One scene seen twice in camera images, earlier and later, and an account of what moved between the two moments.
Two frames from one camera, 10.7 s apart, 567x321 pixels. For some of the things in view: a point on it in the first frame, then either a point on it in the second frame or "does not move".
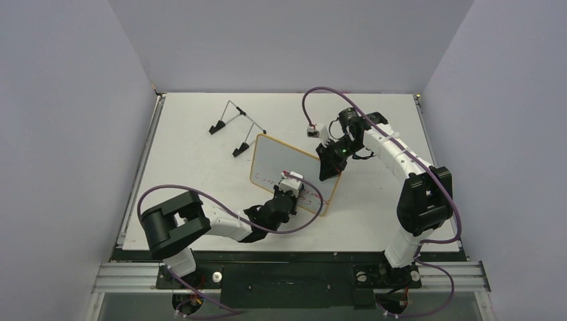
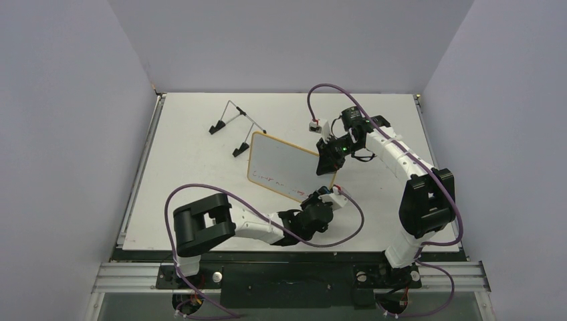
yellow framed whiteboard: [269, 159] does not move
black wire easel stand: [221, 124] does not move
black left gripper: [293, 198] -> [313, 197]
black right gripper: [333, 157] does not move
